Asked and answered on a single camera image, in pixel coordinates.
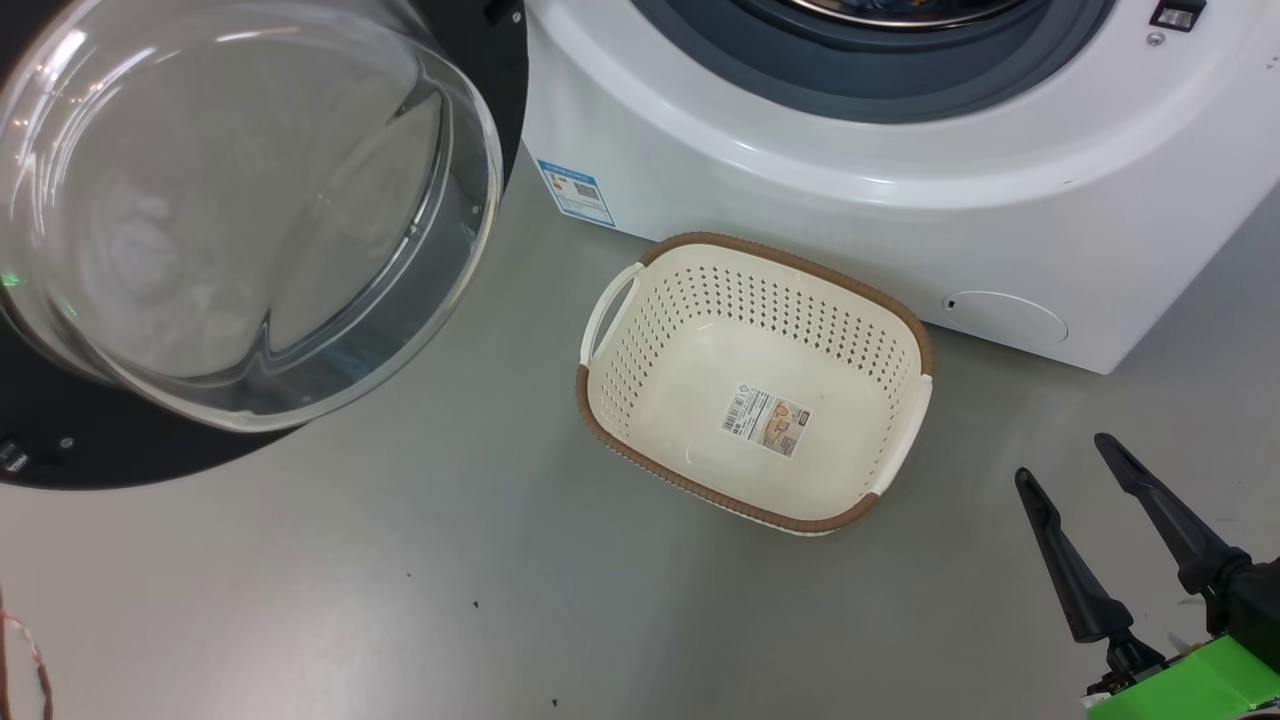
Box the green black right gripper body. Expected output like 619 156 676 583
1085 555 1280 720

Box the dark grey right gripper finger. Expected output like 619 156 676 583
1093 432 1251 596
1015 467 1136 644

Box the black round glass washer door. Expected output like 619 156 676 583
0 0 529 491

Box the white front-load washing machine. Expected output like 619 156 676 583
520 0 1280 376

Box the black door latch socket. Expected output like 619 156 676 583
1150 0 1208 33

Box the grey rubber door gasket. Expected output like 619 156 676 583
630 0 1116 126

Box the round white filter cover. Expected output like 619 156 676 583
942 290 1069 347

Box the paper basket product label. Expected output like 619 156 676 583
718 380 813 459

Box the cream perforated laundry basket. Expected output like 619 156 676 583
576 232 936 537

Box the blue energy label sticker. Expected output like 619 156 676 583
537 158 617 229

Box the thin red white wire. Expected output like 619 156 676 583
0 590 53 720

